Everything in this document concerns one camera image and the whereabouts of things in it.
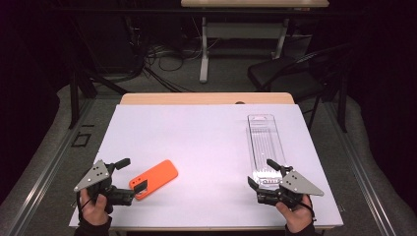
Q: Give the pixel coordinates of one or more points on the black metal stand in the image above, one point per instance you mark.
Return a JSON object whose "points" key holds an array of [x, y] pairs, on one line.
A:
{"points": [[74, 98]]}

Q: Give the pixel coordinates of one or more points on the person's right hand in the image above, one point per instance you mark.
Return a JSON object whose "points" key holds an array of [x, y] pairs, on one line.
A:
{"points": [[298, 218]]}

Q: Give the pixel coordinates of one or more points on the black folding chair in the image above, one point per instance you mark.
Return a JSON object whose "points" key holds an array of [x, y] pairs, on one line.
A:
{"points": [[282, 77]]}

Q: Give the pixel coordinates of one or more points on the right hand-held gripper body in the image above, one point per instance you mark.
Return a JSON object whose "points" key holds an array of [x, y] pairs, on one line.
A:
{"points": [[298, 185]]}

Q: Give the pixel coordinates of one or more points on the person's left hand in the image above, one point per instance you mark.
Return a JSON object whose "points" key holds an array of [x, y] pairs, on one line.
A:
{"points": [[93, 213]]}

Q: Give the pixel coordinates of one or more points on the clear plastic packaging box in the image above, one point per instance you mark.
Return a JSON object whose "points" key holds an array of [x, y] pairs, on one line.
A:
{"points": [[264, 144]]}

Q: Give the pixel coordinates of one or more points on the wooden table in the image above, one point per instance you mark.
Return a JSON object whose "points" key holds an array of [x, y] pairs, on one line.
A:
{"points": [[196, 98]]}

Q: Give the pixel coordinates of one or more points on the aluminium floor rail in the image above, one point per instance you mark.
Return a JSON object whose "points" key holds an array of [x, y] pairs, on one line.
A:
{"points": [[49, 170], [364, 183]]}

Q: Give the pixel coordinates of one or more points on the white-legged wooden desk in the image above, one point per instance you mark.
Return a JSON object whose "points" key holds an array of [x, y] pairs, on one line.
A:
{"points": [[242, 31]]}

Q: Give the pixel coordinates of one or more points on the orange phone case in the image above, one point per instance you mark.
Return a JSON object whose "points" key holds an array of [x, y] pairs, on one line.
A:
{"points": [[157, 175]]}

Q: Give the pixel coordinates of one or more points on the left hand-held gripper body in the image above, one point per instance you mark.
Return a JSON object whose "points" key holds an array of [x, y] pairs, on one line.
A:
{"points": [[95, 175]]}

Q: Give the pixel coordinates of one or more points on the white table mat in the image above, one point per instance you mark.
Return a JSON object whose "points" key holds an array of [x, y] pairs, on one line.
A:
{"points": [[196, 147]]}

